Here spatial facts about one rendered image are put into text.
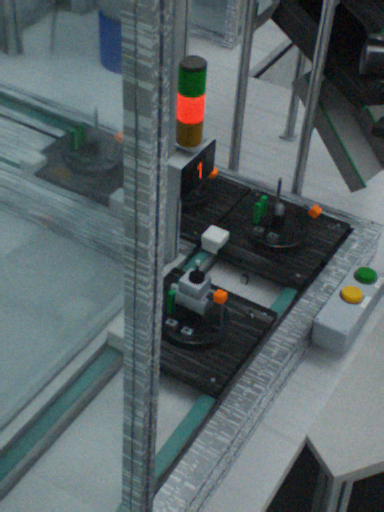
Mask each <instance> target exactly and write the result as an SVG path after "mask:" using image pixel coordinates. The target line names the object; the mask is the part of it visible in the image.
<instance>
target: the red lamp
mask: <svg viewBox="0 0 384 512"><path fill-rule="evenodd" d="M205 100H206V93H205V94H204V95H202V97H200V98H197V99H188V98H184V97H182V95H180V94H179V93H178V98H177V118H178V120H180V121H181V122H184V123H188V124H194V123H198V122H200V121H202V120H203V116H204V112H205Z"/></svg>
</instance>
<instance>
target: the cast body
mask: <svg viewBox="0 0 384 512"><path fill-rule="evenodd" d="M210 282H211V277H210V276H207V275H205V274H204V273H203V272H201V271H198V270H194V269H190V270H189V271H188V272H187V273H186V274H185V275H184V276H183V277H182V278H181V279H180V280H179V285H176V284H174V283H173V284H172V285H171V290H173V291H175V302H176V303H178V304H180V305H182V306H184V307H186V308H189V309H191V310H193V311H195V312H197V313H199V314H202V315H204V314H205V313H206V311H207V310H208V309H209V308H210V307H211V306H212V305H213V303H215V301H212V300H209V299H207V298H206V295H207V294H208V293H209V292H211V293H213V294H214V293H216V291H214V290H212V289H210Z"/></svg>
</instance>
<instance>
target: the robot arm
mask: <svg viewBox="0 0 384 512"><path fill-rule="evenodd" d="M359 74H368V75H378V76H384V35H380V34H376V33H369V36H368V40H366V41H365V43H364V46H363V48H362V53H361V57H360V61H359ZM362 94H363V95H362V97H360V100H361V101H364V104H365V105H367V106H371V105H384V79H374V80H372V81H370V83H368V84H367V85H366V86H365V87H364V88H363V91H362ZM371 133H373V134H372V135H374V136H377V137H379V138H382V139H384V117H382V118H381V119H379V120H378V121H377V122H376V123H375V124H374V125H373V131H371Z"/></svg>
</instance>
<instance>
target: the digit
mask: <svg viewBox="0 0 384 512"><path fill-rule="evenodd" d="M205 163H206V151H205V152H204V153H203V154H202V155H201V156H200V158H199V159H198V160H196V161H195V162H194V163H193V179H192V188H193V187H194V186H196V185H197V184H198V183H199V182H200V181H201V180H202V179H203V178H204V177H205Z"/></svg>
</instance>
